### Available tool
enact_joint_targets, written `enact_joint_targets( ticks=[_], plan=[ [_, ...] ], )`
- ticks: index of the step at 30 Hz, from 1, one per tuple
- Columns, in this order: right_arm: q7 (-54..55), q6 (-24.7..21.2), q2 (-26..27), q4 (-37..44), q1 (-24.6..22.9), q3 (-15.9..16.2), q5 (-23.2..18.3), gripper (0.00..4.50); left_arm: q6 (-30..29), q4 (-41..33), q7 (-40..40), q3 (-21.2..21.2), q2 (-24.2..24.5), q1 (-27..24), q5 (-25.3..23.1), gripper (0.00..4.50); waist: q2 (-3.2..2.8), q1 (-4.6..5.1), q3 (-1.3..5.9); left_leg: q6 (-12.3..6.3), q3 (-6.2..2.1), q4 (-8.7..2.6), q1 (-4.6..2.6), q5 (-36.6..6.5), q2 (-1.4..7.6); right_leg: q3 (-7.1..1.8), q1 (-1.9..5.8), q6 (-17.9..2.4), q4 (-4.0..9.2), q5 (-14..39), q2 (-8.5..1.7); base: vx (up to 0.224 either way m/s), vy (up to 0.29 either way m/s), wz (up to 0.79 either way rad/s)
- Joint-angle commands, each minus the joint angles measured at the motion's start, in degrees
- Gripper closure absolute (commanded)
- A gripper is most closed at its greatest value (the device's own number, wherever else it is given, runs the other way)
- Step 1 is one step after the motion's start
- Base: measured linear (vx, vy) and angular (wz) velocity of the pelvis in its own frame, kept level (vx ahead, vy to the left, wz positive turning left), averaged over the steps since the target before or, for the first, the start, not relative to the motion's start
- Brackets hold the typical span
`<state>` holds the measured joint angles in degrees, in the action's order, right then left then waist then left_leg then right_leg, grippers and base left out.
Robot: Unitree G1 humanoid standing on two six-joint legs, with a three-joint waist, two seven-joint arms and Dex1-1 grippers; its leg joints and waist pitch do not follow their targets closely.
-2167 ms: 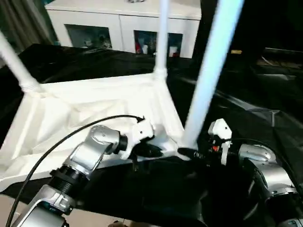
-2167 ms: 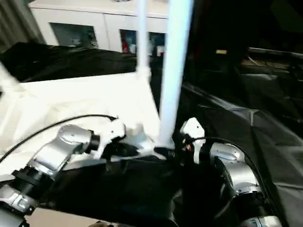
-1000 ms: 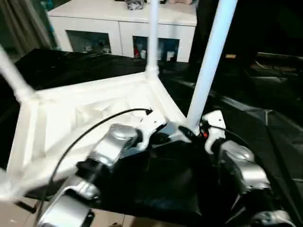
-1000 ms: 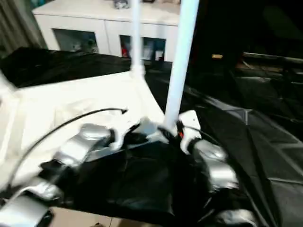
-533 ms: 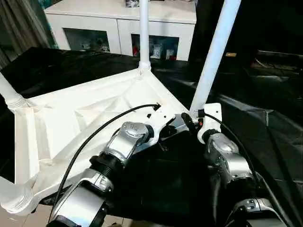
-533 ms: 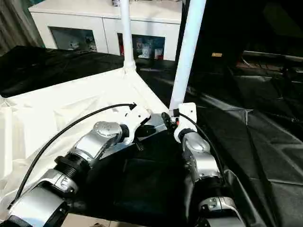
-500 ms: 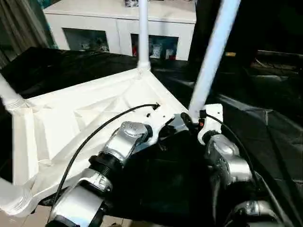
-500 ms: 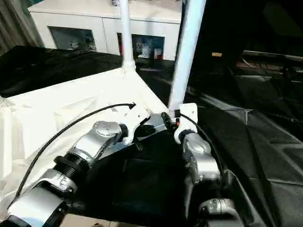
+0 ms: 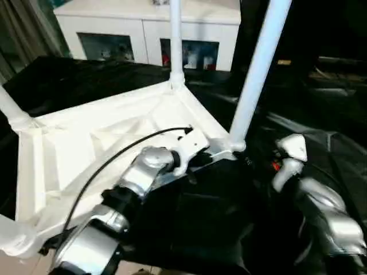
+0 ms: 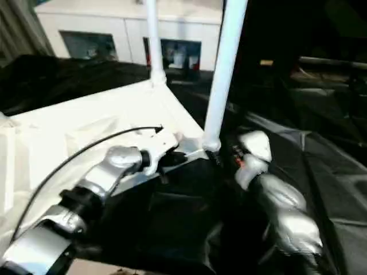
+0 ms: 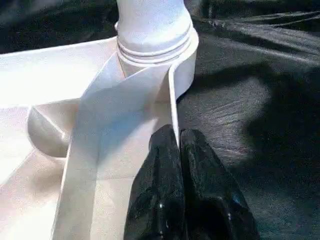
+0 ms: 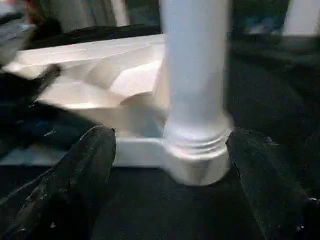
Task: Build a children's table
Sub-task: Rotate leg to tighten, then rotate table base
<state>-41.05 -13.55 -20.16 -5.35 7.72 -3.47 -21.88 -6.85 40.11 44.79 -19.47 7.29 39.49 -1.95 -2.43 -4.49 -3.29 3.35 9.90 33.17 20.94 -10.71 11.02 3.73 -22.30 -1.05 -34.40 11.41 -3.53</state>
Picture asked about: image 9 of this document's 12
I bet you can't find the white plastic table leg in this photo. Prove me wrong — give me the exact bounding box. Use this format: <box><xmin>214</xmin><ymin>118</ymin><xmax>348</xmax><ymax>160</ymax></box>
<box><xmin>169</xmin><ymin>0</ymin><xmax>186</xmax><ymax>89</ymax></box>
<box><xmin>0</xmin><ymin>85</ymin><xmax>38</xmax><ymax>132</ymax></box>
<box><xmin>228</xmin><ymin>0</ymin><xmax>293</xmax><ymax>151</ymax></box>
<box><xmin>0</xmin><ymin>213</ymin><xmax>40</xmax><ymax>258</ymax></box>

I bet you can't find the white plastic table top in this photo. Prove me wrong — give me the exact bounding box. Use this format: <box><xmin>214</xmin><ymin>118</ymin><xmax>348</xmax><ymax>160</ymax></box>
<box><xmin>14</xmin><ymin>81</ymin><xmax>247</xmax><ymax>253</ymax></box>

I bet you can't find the black work mat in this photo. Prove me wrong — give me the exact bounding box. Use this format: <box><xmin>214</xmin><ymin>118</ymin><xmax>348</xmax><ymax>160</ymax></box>
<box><xmin>0</xmin><ymin>56</ymin><xmax>367</xmax><ymax>275</ymax></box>

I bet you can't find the white glass-door cabinet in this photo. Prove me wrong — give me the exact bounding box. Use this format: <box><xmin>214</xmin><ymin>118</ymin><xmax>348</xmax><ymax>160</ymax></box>
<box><xmin>54</xmin><ymin>0</ymin><xmax>241</xmax><ymax>71</ymax></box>

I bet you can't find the grey curtain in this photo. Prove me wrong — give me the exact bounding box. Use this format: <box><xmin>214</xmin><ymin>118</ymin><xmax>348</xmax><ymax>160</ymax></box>
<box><xmin>0</xmin><ymin>0</ymin><xmax>71</xmax><ymax>84</ymax></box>

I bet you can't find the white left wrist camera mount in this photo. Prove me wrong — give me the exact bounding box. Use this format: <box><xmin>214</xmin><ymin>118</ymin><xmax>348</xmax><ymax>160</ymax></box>
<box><xmin>171</xmin><ymin>127</ymin><xmax>210</xmax><ymax>177</ymax></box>

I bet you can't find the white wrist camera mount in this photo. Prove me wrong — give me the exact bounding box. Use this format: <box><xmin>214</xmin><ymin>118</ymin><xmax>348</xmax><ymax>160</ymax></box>
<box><xmin>171</xmin><ymin>127</ymin><xmax>210</xmax><ymax>177</ymax></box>
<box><xmin>272</xmin><ymin>133</ymin><xmax>308</xmax><ymax>193</ymax></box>

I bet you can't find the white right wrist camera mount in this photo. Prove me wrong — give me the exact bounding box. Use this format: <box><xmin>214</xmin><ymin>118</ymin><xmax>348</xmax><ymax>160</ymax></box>
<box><xmin>272</xmin><ymin>133</ymin><xmax>308</xmax><ymax>193</ymax></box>

